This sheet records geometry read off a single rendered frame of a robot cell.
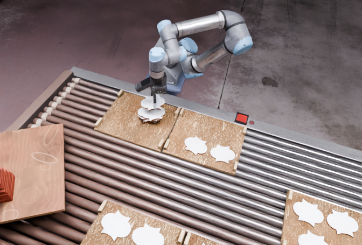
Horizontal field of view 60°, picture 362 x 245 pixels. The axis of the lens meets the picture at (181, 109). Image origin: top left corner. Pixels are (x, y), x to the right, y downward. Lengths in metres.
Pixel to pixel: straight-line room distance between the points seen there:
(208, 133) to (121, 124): 0.51
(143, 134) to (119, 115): 0.20
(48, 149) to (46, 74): 2.18
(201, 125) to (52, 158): 0.83
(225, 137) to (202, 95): 1.62
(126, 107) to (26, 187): 0.73
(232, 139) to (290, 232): 0.57
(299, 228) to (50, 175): 1.19
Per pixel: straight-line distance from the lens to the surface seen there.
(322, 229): 1.71
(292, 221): 1.67
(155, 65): 1.56
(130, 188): 1.64
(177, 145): 1.76
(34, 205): 1.55
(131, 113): 1.92
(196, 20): 1.69
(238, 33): 1.74
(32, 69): 3.92
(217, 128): 1.87
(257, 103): 3.47
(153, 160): 1.72
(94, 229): 1.55
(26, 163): 1.68
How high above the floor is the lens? 2.35
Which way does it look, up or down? 46 degrees down
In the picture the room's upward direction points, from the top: 5 degrees clockwise
